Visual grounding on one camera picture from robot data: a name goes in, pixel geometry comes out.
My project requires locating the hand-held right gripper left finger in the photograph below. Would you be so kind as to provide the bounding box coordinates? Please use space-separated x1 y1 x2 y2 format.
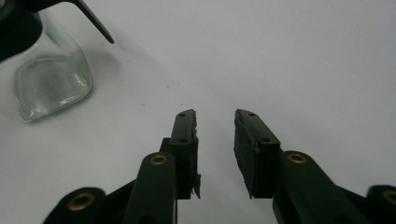
122 108 202 224

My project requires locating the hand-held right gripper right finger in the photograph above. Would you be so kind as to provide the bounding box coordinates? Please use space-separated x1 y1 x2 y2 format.
233 108 372 224

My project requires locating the clear glass bottle black spout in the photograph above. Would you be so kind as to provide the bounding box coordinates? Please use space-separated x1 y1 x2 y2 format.
0 0 116 123

